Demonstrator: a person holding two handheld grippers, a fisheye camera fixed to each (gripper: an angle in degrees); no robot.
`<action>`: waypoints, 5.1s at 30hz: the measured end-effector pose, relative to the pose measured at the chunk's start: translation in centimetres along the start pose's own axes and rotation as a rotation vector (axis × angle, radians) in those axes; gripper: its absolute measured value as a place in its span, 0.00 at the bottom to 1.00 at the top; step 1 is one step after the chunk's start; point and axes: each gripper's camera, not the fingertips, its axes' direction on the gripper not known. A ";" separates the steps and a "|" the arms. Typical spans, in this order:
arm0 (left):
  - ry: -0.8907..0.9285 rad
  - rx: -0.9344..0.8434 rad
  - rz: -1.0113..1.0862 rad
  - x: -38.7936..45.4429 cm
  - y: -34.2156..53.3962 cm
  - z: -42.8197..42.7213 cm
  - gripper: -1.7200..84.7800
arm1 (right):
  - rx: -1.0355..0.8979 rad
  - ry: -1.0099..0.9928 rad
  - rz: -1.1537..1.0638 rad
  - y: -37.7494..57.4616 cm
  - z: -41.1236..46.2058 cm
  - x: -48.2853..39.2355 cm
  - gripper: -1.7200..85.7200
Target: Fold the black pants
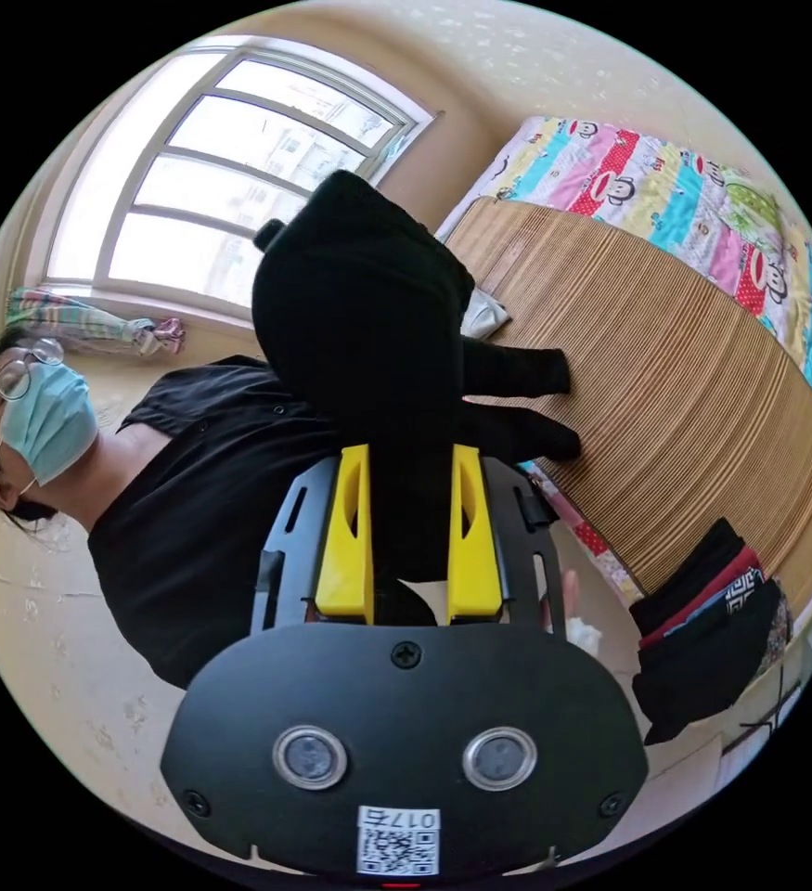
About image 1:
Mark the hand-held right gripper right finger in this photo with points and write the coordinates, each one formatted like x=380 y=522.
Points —
x=475 y=557

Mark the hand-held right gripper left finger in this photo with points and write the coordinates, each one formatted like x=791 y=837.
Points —
x=339 y=557

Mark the black pants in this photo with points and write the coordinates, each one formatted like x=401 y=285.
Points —
x=357 y=313

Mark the person's right hand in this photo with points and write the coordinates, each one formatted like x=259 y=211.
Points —
x=570 y=595

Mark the person's body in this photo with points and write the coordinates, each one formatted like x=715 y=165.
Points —
x=190 y=487

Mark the pile of clothes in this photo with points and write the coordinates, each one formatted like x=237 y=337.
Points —
x=698 y=668

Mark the bed with woven mat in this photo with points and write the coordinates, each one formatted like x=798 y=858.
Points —
x=656 y=362

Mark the striped colourful curtain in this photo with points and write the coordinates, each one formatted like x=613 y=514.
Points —
x=92 y=321

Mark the window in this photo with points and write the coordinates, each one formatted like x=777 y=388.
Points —
x=238 y=174

